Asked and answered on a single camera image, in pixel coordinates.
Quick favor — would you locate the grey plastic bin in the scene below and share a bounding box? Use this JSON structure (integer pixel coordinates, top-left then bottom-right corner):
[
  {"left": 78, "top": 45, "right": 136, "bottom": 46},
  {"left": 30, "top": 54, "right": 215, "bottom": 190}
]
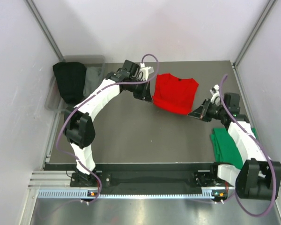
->
[{"left": 44, "top": 55, "right": 105, "bottom": 113}]

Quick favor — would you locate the right aluminium corner post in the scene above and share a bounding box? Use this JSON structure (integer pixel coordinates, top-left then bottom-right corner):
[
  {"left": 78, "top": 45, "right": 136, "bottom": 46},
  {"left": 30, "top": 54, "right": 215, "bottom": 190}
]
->
[{"left": 232, "top": 0, "right": 277, "bottom": 70}]

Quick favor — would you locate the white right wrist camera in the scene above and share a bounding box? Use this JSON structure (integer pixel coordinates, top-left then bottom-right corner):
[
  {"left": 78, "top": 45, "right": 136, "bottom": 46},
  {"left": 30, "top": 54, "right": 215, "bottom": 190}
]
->
[{"left": 210, "top": 84, "right": 221, "bottom": 105}]

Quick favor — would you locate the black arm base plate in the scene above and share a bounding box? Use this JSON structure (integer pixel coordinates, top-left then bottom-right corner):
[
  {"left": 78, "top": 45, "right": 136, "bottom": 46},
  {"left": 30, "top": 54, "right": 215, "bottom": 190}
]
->
[{"left": 70, "top": 163, "right": 229, "bottom": 188}]

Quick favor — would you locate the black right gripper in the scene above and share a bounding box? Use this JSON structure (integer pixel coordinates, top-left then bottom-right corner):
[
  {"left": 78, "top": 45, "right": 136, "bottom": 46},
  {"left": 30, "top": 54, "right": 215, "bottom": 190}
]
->
[{"left": 188, "top": 98, "right": 227, "bottom": 122}]

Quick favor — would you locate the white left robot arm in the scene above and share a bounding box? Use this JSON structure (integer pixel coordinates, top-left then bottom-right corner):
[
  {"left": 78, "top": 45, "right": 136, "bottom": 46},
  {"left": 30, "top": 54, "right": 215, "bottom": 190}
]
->
[{"left": 63, "top": 60, "right": 154, "bottom": 186}]

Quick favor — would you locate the grey t shirt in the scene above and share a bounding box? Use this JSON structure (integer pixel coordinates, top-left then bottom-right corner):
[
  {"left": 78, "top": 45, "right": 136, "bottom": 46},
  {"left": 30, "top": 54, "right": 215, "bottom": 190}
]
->
[{"left": 83, "top": 67, "right": 103, "bottom": 98}]

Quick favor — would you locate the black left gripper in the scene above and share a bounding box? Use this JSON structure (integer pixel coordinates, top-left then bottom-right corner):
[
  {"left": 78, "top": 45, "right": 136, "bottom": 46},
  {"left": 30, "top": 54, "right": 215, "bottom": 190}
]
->
[{"left": 127, "top": 78, "right": 152, "bottom": 103}]

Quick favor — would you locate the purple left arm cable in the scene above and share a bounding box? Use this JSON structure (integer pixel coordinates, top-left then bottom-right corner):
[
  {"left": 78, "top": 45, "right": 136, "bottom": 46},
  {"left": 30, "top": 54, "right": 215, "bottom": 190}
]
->
[{"left": 55, "top": 53, "right": 160, "bottom": 202}]

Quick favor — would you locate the slotted grey cable duct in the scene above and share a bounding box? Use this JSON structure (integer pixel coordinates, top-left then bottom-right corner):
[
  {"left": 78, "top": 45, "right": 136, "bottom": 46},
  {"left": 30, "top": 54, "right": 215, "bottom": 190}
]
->
[{"left": 37, "top": 189, "right": 227, "bottom": 199}]

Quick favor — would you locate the green folded t shirt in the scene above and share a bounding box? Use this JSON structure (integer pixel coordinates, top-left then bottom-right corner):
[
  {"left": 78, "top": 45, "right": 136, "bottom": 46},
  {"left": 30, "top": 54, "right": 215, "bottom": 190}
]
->
[{"left": 210, "top": 128, "right": 244, "bottom": 169}]

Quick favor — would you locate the aluminium frame rail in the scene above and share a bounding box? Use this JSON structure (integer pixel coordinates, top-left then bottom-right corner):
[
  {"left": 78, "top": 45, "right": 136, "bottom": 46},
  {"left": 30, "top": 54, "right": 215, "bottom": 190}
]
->
[{"left": 28, "top": 170, "right": 281, "bottom": 189}]

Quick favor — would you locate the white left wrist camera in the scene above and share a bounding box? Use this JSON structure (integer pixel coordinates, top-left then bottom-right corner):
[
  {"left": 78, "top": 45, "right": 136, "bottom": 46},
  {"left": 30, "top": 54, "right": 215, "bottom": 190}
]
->
[{"left": 137, "top": 63, "right": 154, "bottom": 81}]

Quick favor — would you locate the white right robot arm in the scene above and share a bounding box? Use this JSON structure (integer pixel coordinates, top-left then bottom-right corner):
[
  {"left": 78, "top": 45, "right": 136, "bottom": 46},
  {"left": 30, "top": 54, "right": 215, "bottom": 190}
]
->
[{"left": 189, "top": 93, "right": 281, "bottom": 200}]

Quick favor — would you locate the left aluminium corner post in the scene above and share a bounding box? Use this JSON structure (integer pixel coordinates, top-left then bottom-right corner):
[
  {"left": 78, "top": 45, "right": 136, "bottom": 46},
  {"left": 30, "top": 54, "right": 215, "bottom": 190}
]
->
[{"left": 24, "top": 0, "right": 64, "bottom": 61}]

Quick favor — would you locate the red t shirt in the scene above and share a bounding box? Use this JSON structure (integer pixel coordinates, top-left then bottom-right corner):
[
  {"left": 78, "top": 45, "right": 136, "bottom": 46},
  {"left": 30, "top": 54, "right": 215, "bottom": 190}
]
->
[{"left": 152, "top": 73, "right": 199, "bottom": 115}]

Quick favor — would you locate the aluminium corner post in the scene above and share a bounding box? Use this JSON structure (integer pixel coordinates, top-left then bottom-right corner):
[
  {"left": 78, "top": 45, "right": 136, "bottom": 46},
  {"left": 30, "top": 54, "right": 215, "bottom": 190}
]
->
[
  {"left": 232, "top": 0, "right": 277, "bottom": 70},
  {"left": 24, "top": 0, "right": 64, "bottom": 61}
]

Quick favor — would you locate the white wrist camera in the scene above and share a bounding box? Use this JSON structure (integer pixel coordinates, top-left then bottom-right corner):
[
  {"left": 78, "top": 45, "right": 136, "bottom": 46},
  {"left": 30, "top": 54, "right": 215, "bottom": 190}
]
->
[
  {"left": 137, "top": 63, "right": 154, "bottom": 81},
  {"left": 210, "top": 84, "right": 221, "bottom": 105}
]

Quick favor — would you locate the black t shirt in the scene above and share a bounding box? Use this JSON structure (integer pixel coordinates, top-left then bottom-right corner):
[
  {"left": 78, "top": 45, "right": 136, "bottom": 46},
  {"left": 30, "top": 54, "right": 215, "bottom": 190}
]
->
[{"left": 52, "top": 62, "right": 87, "bottom": 105}]

